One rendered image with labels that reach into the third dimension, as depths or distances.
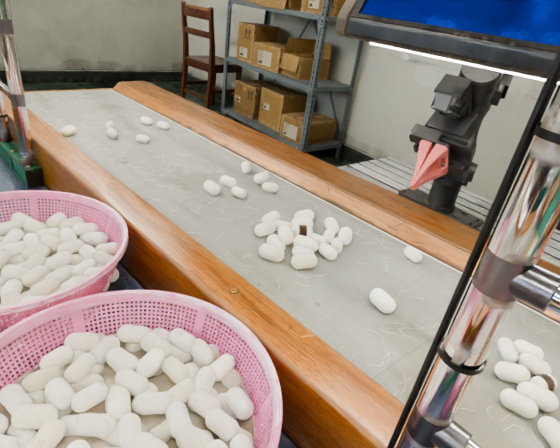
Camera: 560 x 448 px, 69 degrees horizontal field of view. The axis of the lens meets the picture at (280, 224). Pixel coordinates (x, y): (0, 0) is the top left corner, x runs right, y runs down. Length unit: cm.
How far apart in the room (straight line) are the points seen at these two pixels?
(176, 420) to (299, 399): 11
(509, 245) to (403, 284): 39
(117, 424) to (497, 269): 32
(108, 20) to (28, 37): 78
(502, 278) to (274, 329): 27
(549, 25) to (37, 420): 48
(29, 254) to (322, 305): 37
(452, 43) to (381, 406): 30
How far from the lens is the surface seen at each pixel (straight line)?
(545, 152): 21
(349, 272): 59
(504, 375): 51
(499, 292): 23
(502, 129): 269
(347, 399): 40
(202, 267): 51
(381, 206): 75
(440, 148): 72
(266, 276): 55
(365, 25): 40
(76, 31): 492
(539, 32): 35
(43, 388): 45
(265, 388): 40
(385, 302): 52
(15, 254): 62
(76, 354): 47
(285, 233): 61
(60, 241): 62
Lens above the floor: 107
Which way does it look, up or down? 29 degrees down
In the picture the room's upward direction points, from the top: 9 degrees clockwise
